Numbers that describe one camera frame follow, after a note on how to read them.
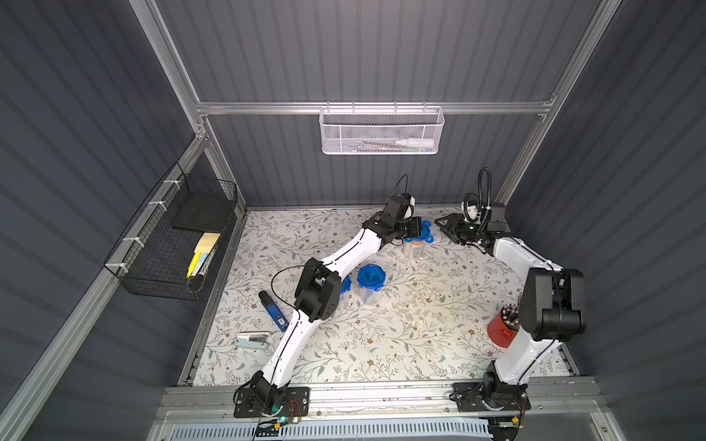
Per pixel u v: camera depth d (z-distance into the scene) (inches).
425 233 37.0
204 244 29.6
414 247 38.2
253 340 32.8
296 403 28.4
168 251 28.4
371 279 33.8
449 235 34.1
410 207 30.5
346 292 31.7
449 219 34.0
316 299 23.8
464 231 33.1
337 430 30.3
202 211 32.5
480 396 28.9
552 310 19.2
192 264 27.9
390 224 30.1
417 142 34.2
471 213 34.0
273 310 34.7
